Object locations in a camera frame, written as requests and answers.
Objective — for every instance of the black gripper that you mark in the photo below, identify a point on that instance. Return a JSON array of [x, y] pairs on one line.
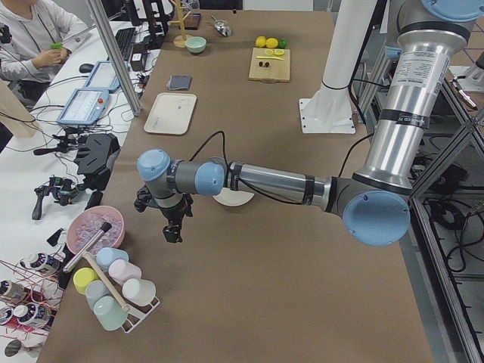
[[173, 214]]

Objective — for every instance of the round beige plate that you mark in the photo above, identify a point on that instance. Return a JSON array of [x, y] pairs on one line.
[[231, 198]]

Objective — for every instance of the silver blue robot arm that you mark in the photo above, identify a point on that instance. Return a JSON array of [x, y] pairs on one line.
[[372, 202]]

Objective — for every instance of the beige rectangular tray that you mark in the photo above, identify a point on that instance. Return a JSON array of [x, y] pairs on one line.
[[170, 114]]

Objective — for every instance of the pink cup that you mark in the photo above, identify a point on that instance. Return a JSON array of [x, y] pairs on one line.
[[121, 270]]

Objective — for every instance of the white cup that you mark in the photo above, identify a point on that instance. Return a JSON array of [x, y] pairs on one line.
[[139, 291]]

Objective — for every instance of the metal muddler tool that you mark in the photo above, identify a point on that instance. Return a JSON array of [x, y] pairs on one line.
[[71, 263]]

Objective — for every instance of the blue cup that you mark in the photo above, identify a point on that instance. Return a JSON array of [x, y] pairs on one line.
[[107, 255]]

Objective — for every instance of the white cup rack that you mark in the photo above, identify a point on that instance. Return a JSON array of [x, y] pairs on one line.
[[137, 314]]

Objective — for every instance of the pink bowl with ice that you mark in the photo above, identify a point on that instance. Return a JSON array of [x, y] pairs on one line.
[[88, 223]]

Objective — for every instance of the grey cup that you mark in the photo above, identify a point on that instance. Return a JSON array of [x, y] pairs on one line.
[[94, 291]]

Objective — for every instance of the yellow cup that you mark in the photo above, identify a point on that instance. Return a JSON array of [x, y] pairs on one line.
[[83, 277]]

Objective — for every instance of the mint green cup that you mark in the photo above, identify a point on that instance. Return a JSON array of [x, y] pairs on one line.
[[109, 313]]

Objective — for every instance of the black stand device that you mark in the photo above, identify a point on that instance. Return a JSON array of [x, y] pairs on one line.
[[95, 159]]

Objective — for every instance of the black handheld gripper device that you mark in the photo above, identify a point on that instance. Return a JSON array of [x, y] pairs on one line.
[[63, 190]]

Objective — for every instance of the grey folded cloth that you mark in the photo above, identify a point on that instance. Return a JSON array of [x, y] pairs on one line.
[[179, 82]]

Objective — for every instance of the blue teach pendant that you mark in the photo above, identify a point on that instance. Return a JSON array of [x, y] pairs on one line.
[[103, 76], [84, 107]]

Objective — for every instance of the black computer mouse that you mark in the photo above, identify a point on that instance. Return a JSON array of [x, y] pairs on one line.
[[86, 68]]

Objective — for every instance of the mint green bowl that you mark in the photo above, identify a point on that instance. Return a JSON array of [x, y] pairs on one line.
[[196, 44]]

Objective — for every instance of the wooden cutting board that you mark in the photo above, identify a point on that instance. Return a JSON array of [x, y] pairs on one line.
[[279, 70]]

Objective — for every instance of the wooden mug tree stand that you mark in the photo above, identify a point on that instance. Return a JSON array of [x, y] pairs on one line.
[[182, 13]]

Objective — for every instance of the yellow plastic knife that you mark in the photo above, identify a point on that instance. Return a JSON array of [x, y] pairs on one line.
[[270, 58]]

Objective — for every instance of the white pillar with base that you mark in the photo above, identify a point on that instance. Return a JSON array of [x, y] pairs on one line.
[[329, 110]]

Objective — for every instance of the black keyboard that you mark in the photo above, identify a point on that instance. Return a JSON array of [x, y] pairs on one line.
[[124, 40]]

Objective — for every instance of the yellow lemon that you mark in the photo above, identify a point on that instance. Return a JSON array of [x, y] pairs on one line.
[[260, 42], [271, 43]]

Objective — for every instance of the metal scoop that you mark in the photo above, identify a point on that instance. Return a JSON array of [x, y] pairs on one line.
[[222, 26]]

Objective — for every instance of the green lime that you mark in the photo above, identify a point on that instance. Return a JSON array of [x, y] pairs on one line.
[[282, 43]]

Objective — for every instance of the seated person in grey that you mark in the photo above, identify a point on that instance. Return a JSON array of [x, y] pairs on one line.
[[43, 35]]

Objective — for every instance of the bottles in copper wire basket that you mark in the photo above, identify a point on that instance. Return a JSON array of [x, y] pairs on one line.
[[21, 286]]

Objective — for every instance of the aluminium frame post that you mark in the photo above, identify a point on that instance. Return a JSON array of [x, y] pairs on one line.
[[108, 39]]

